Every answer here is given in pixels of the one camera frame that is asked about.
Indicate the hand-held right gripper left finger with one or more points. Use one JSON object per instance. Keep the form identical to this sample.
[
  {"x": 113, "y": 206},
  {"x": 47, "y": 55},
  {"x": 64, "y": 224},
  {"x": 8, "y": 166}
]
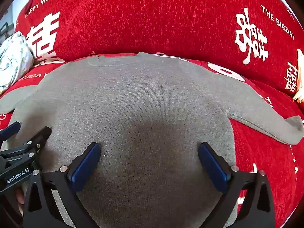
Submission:
[{"x": 85, "y": 167}]

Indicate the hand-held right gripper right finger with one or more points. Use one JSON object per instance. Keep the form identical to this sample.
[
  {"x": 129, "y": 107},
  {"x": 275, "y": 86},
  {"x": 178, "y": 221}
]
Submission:
[{"x": 213, "y": 168}]

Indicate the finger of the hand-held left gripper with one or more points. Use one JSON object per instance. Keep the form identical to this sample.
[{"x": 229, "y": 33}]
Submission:
[
  {"x": 39, "y": 137},
  {"x": 10, "y": 131}
]

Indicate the grey knit sweater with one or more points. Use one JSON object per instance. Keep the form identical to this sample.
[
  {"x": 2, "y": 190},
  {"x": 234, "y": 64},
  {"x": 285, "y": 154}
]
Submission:
[{"x": 142, "y": 99}]

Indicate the person's left hand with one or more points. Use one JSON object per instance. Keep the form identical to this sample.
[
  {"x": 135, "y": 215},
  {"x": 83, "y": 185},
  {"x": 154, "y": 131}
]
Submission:
[{"x": 20, "y": 198}]

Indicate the pale blue floral quilt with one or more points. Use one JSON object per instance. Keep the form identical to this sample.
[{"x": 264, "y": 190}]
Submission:
[{"x": 14, "y": 59}]

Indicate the red printed blanket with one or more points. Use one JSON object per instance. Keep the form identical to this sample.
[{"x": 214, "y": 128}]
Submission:
[{"x": 154, "y": 16}]

